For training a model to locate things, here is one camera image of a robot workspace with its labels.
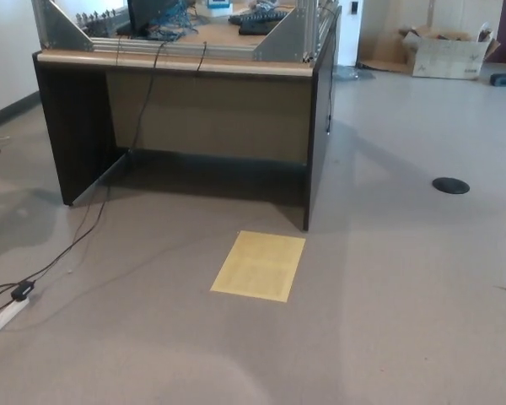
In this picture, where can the yellow paper sheet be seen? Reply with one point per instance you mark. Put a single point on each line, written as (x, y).
(259, 266)

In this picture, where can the dark brown beige-top desk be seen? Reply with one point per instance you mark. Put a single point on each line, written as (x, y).
(219, 114)

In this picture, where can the clear plastic wrap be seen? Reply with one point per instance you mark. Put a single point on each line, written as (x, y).
(354, 73)

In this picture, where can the black flat rectangular device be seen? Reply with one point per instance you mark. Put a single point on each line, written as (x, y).
(257, 28)

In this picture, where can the black keyboard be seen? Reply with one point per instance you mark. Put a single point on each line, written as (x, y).
(257, 17)

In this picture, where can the flat cardboard sheet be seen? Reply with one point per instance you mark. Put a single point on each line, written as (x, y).
(381, 59)

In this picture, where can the black round floor cover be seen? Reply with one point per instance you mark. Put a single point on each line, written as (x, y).
(450, 185)

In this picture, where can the white and blue box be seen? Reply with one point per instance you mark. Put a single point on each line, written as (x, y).
(217, 6)

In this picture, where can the black monitor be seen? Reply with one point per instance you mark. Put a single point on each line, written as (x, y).
(141, 14)

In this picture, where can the open cardboard box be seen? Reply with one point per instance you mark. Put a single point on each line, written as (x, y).
(447, 59)

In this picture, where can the black power adapter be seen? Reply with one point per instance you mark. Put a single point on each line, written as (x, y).
(23, 289)

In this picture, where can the white power strip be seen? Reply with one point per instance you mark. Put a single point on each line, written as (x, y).
(8, 314)

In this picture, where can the wall card reader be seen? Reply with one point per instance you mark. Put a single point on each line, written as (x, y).
(354, 6)

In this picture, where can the aluminium extrusion frame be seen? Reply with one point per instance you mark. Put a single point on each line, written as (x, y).
(67, 29)

